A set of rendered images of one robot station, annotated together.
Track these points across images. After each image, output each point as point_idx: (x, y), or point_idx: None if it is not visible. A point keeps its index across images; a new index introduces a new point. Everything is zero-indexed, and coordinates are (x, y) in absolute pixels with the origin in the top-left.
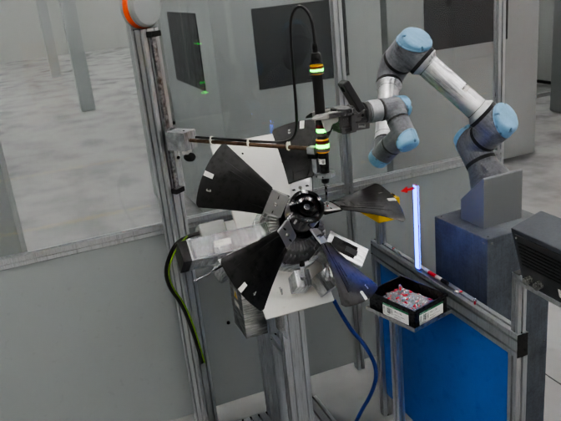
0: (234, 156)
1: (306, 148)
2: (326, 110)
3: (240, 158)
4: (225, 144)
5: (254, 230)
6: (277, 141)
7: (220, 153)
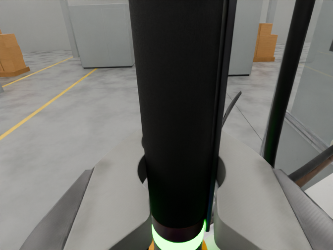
0: (226, 115)
1: (213, 223)
2: (216, 201)
3: (223, 123)
4: (239, 94)
5: (212, 218)
6: (296, 170)
7: (232, 101)
